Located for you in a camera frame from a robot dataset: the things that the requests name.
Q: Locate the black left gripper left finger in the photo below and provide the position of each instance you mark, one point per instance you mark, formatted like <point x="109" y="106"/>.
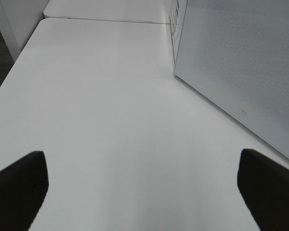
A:
<point x="23" y="188"/>

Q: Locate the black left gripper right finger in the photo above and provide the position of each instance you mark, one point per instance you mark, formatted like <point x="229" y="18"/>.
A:
<point x="264" y="186"/>

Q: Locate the white microwave oven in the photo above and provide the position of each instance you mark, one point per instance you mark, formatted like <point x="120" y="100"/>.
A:
<point x="176" y="17"/>

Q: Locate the white microwave door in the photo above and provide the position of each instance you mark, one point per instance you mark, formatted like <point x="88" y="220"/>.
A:
<point x="236" y="54"/>

